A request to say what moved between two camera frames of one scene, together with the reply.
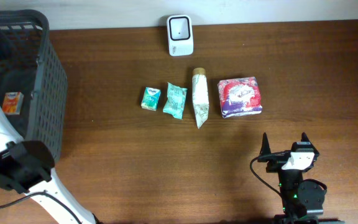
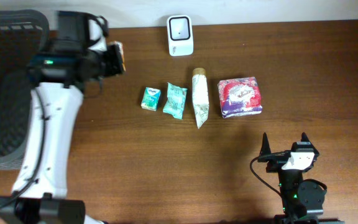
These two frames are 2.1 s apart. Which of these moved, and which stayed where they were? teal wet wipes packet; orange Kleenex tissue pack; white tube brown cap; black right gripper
Moved: orange Kleenex tissue pack
Stayed: black right gripper; white tube brown cap; teal wet wipes packet
